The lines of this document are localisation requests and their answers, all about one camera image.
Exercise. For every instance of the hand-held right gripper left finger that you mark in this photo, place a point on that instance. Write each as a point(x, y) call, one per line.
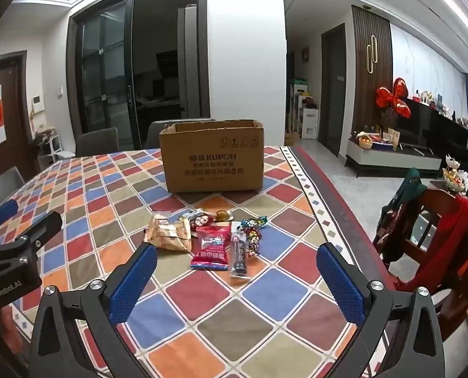
point(133, 283)

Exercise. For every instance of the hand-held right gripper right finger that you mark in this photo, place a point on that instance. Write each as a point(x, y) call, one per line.
point(340, 283)

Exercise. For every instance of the beige snack packet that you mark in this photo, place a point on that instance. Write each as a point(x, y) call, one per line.
point(169, 236)

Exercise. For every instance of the red snack packet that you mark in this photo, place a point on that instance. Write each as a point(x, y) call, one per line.
point(212, 250)

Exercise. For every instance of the small face print packet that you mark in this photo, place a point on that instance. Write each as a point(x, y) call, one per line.
point(198, 219)

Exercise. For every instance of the pile of foil candies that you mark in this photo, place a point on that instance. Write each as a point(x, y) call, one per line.
point(253, 240)

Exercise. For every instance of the black stick snack packet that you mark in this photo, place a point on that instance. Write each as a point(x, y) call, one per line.
point(238, 258)

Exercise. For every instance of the golden brown snack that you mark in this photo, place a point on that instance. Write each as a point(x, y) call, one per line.
point(220, 216)

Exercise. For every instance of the brown cardboard box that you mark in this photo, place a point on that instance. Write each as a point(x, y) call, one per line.
point(212, 165)

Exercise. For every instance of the grey dining chair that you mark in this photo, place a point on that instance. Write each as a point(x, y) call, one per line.
point(96, 141)
point(3, 187)
point(153, 134)

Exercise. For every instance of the checkered colourful tablecloth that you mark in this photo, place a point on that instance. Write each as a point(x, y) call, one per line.
point(257, 295)

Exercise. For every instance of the dark wooden door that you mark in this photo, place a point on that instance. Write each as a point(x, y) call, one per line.
point(15, 126)

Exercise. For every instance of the wooden chair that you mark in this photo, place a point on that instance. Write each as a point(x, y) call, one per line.
point(434, 220)

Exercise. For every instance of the white intercom panel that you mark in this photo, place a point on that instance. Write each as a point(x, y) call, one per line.
point(37, 102)

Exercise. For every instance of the green garment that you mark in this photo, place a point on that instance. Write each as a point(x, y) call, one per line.
point(409, 189)

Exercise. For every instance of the red garment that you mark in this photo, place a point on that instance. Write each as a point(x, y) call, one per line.
point(460, 236)

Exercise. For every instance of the white low stand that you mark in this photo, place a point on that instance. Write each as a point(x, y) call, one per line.
point(391, 159)

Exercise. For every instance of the fruit basket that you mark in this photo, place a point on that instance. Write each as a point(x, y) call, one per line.
point(366, 140)

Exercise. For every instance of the gift boxes on stand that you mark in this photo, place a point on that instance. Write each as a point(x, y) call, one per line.
point(387, 139)

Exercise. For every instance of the decorative bowl ornament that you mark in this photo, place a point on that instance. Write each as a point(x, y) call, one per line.
point(454, 175)

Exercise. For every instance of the white storage shelf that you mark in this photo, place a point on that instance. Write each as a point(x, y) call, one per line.
point(308, 122)

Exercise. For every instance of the glass sliding door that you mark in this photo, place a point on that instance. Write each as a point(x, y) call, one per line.
point(100, 71)

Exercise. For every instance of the red bow balloon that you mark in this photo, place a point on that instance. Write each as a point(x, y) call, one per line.
point(395, 98)

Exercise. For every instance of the dark interior door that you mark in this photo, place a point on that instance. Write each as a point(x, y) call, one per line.
point(333, 86)

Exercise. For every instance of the gold wall ornament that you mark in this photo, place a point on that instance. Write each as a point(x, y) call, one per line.
point(371, 55)

